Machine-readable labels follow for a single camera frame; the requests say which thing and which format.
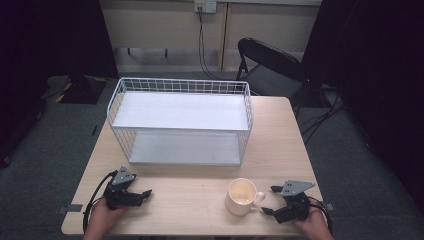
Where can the dark curtain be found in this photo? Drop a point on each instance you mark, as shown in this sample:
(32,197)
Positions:
(376,83)
(40,50)

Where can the black stand base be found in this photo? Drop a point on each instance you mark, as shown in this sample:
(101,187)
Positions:
(81,88)

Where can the person's right hand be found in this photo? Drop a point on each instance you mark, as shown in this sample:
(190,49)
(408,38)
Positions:
(315,221)

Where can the black folding chair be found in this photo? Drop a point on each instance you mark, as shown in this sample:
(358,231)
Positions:
(270,63)

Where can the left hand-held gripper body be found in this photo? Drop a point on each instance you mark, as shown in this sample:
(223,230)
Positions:
(120,196)

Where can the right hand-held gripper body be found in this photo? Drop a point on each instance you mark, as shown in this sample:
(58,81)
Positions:
(295,208)

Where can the grey tape piece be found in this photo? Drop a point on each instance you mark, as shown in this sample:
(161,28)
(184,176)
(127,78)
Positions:
(70,208)
(329,206)

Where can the white cup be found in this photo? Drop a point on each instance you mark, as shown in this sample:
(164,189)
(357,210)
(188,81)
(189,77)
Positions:
(241,197)

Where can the person's left hand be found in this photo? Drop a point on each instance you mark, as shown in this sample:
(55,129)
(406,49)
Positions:
(101,216)

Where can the white wall socket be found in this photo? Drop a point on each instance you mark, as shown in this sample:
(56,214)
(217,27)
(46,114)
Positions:
(205,6)

